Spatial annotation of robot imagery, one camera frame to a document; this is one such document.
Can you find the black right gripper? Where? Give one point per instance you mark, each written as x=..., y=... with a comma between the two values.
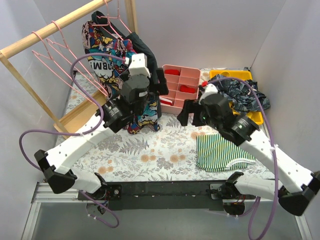
x=195, y=112

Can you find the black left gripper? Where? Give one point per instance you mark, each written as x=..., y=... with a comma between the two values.
x=155, y=81

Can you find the colourful comic print shorts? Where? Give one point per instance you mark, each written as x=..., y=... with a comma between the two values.
x=109, y=72

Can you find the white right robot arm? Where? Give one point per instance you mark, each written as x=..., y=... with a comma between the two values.
x=293, y=186

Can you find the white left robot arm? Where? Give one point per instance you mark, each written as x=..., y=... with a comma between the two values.
x=57, y=163

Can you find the black shorts on hanger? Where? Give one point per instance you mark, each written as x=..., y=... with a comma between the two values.
x=140, y=47

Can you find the dark patterned shorts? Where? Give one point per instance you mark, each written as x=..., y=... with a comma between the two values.
x=239, y=94

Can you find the green white striped shorts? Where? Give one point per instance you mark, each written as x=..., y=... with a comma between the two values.
x=216, y=154

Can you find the red white sock lower compartment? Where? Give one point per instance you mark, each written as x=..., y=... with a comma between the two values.
x=165, y=101

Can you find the red sock upper compartment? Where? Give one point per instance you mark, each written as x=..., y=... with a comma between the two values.
x=175, y=72

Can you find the red sock middle compartment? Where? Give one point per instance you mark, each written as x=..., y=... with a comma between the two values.
x=187, y=89

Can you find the pink divided organizer box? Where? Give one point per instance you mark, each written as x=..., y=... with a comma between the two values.
x=183, y=84

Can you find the floral table mat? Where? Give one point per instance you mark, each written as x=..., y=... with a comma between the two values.
x=169, y=154

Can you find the yellow plastic tray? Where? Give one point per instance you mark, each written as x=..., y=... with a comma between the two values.
x=239, y=75

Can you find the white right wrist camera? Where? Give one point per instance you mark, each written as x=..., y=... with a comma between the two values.
x=207, y=89

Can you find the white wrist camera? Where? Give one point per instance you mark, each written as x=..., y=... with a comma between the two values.
x=138, y=65
x=207, y=89

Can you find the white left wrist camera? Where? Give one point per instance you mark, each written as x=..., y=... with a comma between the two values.
x=138, y=65

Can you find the pink wire hanger with shorts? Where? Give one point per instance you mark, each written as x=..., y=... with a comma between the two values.
x=117, y=18

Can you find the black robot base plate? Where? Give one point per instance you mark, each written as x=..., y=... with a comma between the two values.
x=152, y=195

